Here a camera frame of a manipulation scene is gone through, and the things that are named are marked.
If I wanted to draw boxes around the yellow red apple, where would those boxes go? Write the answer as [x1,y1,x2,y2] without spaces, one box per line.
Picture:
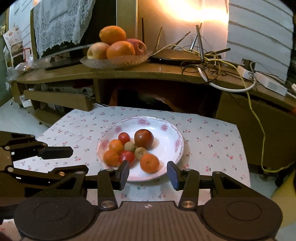
[87,42,110,60]

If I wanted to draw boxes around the wooden television stand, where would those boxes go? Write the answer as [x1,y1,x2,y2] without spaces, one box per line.
[10,59,296,173]

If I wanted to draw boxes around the black television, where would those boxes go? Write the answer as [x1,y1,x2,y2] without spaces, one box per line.
[30,0,137,70]

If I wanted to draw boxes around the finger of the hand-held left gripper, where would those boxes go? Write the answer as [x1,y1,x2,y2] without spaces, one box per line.
[0,131,74,162]
[0,164,89,187]

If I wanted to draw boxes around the small orange mandarin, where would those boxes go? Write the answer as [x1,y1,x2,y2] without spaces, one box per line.
[109,139,124,154]
[103,150,120,166]
[140,153,160,174]

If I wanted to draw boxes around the yellow cable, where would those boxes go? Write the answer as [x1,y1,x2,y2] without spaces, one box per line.
[159,42,296,174]

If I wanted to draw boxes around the small red tomato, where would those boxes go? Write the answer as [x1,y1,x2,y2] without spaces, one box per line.
[119,150,135,165]
[118,132,130,144]

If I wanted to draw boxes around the large orange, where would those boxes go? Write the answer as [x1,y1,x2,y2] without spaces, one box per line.
[107,40,136,59]
[99,25,127,45]

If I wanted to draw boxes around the wooden drawer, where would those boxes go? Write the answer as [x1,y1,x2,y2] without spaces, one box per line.
[23,90,93,112]

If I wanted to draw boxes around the cherry print tablecloth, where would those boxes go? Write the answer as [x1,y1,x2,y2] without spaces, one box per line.
[0,106,252,232]

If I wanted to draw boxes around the white power adapter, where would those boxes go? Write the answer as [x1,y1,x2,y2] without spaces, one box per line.
[237,65,252,80]

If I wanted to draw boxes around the white cable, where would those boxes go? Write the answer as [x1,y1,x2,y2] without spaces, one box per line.
[199,66,257,93]

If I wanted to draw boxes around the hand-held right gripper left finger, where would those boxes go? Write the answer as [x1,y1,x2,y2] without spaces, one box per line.
[47,160,130,211]

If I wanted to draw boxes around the white power strip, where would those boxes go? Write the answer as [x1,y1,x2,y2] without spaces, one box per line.
[251,71,290,96]

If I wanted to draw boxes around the large dark red tomato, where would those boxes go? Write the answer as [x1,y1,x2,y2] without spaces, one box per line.
[134,129,154,149]

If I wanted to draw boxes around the black cable tangle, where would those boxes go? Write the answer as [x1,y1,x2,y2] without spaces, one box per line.
[181,51,237,84]

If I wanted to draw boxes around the black router with antennas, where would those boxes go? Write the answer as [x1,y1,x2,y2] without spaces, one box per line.
[150,24,232,66]

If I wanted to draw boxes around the white lace cloth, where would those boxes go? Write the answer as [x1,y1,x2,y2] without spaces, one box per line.
[33,0,96,59]

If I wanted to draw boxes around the yellow plastic object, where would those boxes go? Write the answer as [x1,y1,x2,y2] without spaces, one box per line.
[270,171,296,235]

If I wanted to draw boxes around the white floral plate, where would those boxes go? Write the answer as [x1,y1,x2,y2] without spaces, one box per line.
[96,116,185,182]

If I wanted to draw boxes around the glass fruit bowl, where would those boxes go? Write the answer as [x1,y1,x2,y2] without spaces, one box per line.
[80,49,153,69]

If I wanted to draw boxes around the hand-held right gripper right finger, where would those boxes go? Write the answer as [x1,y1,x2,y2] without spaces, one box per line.
[167,161,252,210]

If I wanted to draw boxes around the clear plastic bag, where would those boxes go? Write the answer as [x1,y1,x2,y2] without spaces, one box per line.
[7,61,37,77]

